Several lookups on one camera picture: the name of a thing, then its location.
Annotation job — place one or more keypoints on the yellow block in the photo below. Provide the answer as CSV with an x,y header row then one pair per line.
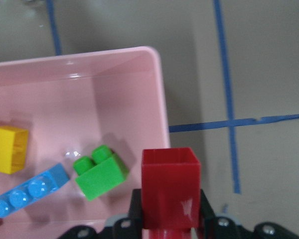
x,y
13,148

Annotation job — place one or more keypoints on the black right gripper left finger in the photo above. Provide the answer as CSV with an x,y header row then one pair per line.
x,y
131,226

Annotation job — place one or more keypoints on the blue long block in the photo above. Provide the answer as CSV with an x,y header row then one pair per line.
x,y
33,190

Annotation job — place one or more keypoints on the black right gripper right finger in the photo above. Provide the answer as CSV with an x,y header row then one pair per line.
x,y
215,226

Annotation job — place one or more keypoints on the red block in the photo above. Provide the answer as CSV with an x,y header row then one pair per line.
x,y
170,192

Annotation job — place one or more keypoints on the green block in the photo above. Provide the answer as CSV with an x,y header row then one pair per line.
x,y
100,172

